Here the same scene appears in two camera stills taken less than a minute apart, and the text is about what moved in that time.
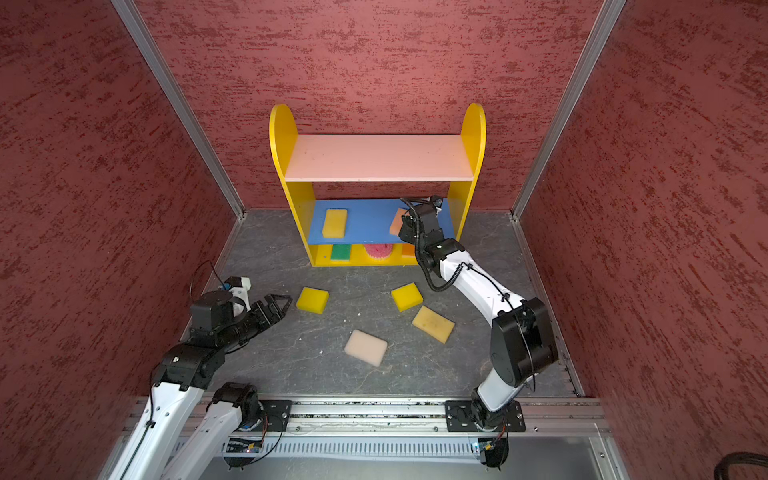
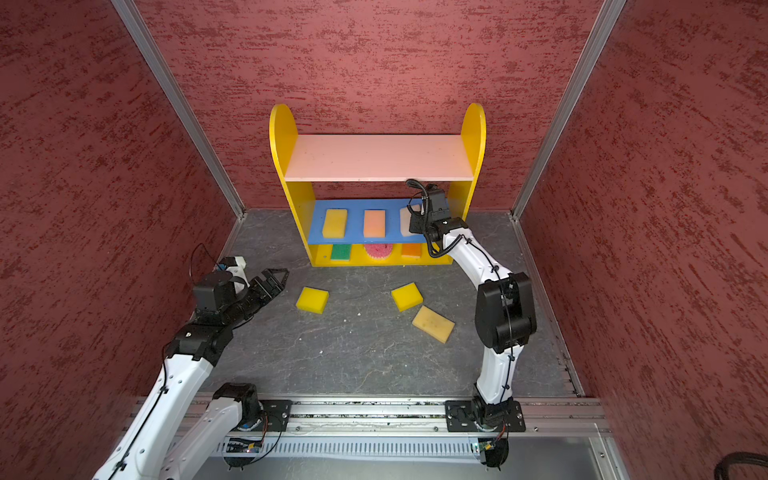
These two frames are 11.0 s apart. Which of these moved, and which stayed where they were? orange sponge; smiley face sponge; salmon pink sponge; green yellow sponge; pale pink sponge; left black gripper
Moved: salmon pink sponge; left black gripper; pale pink sponge
Stayed: smiley face sponge; orange sponge; green yellow sponge
